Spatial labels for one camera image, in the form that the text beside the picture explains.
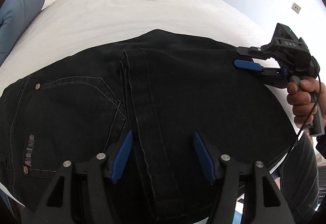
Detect black denim pants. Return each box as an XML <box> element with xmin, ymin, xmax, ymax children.
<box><xmin>0</xmin><ymin>29</ymin><xmax>300</xmax><ymax>224</ymax></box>

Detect folded blue duvet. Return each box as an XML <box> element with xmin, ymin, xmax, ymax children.
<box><xmin>0</xmin><ymin>0</ymin><xmax>47</xmax><ymax>61</ymax></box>

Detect bed with white sheet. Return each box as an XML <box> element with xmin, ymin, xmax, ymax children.
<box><xmin>0</xmin><ymin>0</ymin><xmax>289</xmax><ymax>204</ymax></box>

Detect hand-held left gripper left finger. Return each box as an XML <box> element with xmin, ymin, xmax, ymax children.
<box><xmin>22</xmin><ymin>130</ymin><xmax>134</xmax><ymax>224</ymax></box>

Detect thin black cable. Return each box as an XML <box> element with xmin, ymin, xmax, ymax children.
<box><xmin>265</xmin><ymin>71</ymin><xmax>322</xmax><ymax>173</ymax></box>

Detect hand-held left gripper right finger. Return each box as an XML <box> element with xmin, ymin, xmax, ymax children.
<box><xmin>193</xmin><ymin>132</ymin><xmax>296</xmax><ymax>224</ymax></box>

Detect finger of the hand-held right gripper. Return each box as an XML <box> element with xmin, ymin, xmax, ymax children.
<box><xmin>236</xmin><ymin>44</ymin><xmax>275</xmax><ymax>60</ymax></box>
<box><xmin>234</xmin><ymin>59</ymin><xmax>289</xmax><ymax>87</ymax></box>

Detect person's right hand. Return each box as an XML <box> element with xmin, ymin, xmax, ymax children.
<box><xmin>287</xmin><ymin>79</ymin><xmax>326</xmax><ymax>126</ymax></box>

